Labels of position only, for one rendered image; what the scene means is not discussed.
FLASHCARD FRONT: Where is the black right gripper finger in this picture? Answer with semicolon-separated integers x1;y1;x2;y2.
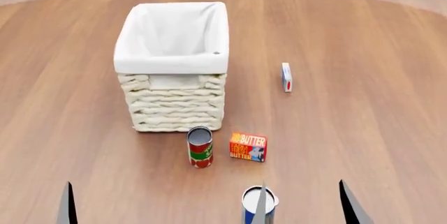
338;179;376;224

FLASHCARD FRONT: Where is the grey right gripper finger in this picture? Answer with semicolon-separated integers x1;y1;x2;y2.
249;180;268;224

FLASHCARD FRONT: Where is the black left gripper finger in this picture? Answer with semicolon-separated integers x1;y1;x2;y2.
55;181;79;224

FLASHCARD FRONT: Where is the blue white soup can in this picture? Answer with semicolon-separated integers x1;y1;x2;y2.
241;185;281;224

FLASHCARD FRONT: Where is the white wicker basket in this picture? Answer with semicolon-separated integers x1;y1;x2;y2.
117;73;226;133

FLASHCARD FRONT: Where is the white cloth basket liner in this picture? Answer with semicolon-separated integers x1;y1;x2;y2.
113;1;230;89

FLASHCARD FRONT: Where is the orange butter box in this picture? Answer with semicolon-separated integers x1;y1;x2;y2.
228;132;268;163

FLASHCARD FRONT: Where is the red green tomato sauce can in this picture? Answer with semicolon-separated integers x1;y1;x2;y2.
186;126;214;170

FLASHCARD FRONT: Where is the small white blue box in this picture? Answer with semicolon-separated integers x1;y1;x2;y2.
281;62;294;94

